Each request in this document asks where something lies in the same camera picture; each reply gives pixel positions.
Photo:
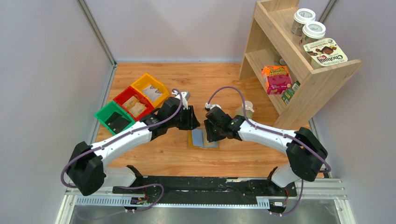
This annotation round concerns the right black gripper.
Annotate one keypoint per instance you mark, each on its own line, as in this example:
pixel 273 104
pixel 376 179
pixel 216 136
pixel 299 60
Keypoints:
pixel 212 129

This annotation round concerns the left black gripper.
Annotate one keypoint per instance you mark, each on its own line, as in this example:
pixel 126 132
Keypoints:
pixel 190 118

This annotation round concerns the yellow leather card holder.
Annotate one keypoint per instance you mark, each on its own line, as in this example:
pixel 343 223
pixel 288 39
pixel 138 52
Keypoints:
pixel 197 138

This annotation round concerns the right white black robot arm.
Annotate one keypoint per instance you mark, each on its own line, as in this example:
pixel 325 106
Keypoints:
pixel 306 155

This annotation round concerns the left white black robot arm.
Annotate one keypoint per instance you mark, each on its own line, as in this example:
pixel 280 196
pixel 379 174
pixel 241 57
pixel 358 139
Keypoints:
pixel 86 167

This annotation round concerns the packet in yellow bin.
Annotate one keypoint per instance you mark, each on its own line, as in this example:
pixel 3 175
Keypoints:
pixel 152 93

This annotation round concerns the clear bottle white cap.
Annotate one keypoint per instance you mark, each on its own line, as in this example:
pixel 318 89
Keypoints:
pixel 245 109

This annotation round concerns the packet in red bin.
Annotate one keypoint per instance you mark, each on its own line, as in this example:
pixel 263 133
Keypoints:
pixel 134 106

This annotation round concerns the yellow plastic bin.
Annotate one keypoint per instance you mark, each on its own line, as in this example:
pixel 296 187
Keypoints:
pixel 146 80

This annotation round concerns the red plastic bin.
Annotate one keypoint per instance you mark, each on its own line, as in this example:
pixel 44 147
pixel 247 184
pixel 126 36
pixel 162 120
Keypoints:
pixel 128 93

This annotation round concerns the black item in green bin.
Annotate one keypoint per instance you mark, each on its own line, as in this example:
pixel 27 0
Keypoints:
pixel 116 123

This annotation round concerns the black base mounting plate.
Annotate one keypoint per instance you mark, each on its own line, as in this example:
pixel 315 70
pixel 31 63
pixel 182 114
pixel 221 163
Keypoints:
pixel 206 190

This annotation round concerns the green plastic bin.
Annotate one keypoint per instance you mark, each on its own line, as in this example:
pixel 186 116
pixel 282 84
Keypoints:
pixel 104 113

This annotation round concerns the Scrub Mommy sponge box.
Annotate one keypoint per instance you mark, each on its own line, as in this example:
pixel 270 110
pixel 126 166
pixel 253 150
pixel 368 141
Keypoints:
pixel 277 79

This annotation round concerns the small green box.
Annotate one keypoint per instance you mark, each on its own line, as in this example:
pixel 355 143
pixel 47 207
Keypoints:
pixel 290 92

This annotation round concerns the wooden shelf unit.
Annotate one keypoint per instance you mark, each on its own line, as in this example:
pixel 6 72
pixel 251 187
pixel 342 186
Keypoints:
pixel 270 33

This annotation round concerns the jar on lower shelf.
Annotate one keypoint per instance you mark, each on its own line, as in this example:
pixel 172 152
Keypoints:
pixel 278 60

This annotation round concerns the Chobani yogurt cup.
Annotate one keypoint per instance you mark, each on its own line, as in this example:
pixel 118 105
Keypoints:
pixel 324 53

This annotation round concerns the front white lidded cup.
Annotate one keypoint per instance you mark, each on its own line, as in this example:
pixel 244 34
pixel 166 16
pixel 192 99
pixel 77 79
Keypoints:
pixel 312 31

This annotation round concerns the white lidded cup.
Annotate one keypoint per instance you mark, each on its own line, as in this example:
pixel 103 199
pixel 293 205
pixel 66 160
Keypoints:
pixel 302 17
pixel 312 31

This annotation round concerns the rear white lidded cup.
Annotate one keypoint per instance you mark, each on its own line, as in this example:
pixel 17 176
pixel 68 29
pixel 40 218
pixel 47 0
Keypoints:
pixel 302 17

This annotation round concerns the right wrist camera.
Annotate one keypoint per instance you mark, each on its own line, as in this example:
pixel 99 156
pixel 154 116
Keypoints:
pixel 208 106

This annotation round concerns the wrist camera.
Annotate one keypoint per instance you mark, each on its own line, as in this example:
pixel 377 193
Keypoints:
pixel 184 96
pixel 208 106

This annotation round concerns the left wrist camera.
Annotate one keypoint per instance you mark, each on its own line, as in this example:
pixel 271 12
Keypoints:
pixel 184 96

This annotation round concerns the aluminium frame rail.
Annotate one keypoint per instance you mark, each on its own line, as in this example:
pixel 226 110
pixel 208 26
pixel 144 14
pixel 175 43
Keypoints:
pixel 323 191

